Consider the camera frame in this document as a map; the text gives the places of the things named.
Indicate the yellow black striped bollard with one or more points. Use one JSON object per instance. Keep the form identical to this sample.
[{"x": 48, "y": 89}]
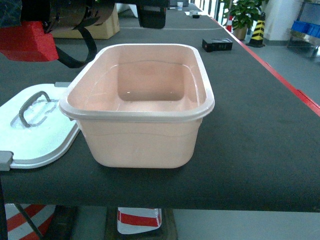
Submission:
[{"x": 257, "y": 37}]

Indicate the small black device box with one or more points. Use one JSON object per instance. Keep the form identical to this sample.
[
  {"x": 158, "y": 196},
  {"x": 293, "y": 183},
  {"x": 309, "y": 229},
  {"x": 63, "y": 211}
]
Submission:
[{"x": 216, "y": 44}]

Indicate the cardboard box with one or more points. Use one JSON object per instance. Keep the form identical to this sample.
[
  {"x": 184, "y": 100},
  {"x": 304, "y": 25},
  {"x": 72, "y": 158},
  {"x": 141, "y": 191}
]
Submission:
[{"x": 104, "y": 31}]

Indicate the red foam block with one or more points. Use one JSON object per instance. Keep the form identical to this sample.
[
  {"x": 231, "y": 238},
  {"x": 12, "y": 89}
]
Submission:
[{"x": 28, "y": 43}]

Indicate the steel shelf rack right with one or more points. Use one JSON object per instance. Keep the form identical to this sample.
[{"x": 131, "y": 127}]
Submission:
[{"x": 304, "y": 34}]

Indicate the white paper cup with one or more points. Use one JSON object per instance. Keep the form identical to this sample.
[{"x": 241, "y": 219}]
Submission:
[{"x": 180, "y": 6}]

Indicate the potted green plant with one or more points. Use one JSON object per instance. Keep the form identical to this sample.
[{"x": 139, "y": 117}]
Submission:
[{"x": 243, "y": 13}]

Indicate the small blue bin on shelf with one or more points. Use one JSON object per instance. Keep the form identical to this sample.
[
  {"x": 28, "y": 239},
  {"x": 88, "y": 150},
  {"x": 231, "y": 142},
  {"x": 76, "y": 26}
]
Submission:
[{"x": 306, "y": 28}]

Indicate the red white striped bollard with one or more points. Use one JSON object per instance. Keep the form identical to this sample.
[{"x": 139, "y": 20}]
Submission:
[{"x": 132, "y": 220}]

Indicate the white box lid grey handle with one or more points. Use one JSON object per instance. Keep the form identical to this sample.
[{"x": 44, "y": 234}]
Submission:
[{"x": 33, "y": 130}]

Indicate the pink plastic storage box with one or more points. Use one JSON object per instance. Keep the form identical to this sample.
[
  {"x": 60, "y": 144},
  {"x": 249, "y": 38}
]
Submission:
[{"x": 140, "y": 105}]

